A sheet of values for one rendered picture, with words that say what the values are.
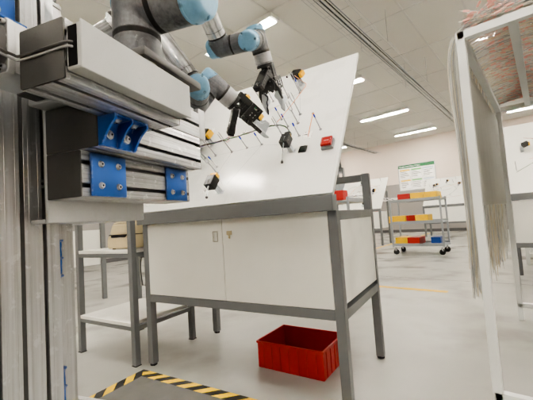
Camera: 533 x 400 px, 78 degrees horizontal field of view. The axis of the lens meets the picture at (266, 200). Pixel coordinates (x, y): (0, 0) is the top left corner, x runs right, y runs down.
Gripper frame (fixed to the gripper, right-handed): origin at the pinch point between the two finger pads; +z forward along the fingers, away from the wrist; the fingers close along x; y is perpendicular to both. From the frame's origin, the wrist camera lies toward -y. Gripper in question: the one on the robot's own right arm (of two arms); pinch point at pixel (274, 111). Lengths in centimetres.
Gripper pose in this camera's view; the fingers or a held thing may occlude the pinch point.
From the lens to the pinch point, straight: 152.0
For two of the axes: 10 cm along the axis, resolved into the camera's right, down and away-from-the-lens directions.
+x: -8.4, 0.5, 5.4
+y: 4.6, -4.6, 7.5
